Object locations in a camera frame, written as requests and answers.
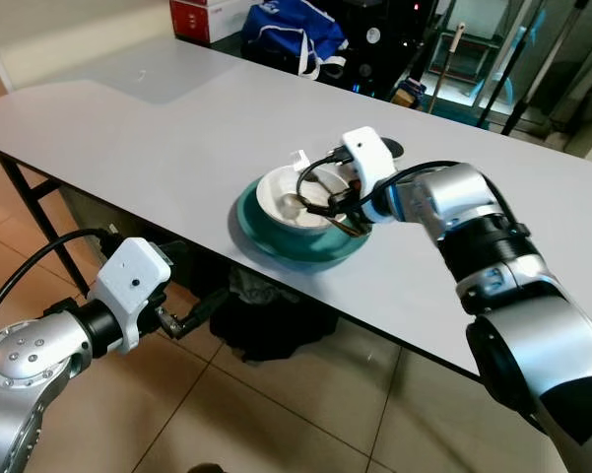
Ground red cardboard box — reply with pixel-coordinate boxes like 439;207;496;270
169;0;252;45

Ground beige spoon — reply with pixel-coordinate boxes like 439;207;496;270
281;192;326;219

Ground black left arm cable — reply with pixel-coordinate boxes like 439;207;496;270
0;229;116;336

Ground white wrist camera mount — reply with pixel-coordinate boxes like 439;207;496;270
340;127;401;198
87;236;174;354

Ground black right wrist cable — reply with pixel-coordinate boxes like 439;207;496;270
296;148;464;216

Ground small brown box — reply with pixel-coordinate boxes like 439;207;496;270
394;84;426;109

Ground white round bowl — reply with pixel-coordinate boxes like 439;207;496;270
256;166;362;236

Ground black equipment case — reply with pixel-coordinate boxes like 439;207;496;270
330;0;444;100

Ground brown wooden utensil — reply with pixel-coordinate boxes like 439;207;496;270
332;202;368;240

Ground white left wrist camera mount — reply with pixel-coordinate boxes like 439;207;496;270
87;236;174;354

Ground blue and white bag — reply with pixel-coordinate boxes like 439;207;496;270
241;0;351;81

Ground teal plate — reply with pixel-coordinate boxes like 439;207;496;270
233;177;371;269

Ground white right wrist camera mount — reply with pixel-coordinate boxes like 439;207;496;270
340;127;401;198

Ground black bag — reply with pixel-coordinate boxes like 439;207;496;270
212;284;342;365

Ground small grey cup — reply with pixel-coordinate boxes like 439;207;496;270
379;138;407;165

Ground grey folding table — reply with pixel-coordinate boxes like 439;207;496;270
0;37;592;381

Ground black tripod legs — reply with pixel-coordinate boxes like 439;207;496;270
473;0;592;135

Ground wooden handled stick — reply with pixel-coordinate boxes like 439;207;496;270
430;22;466;118

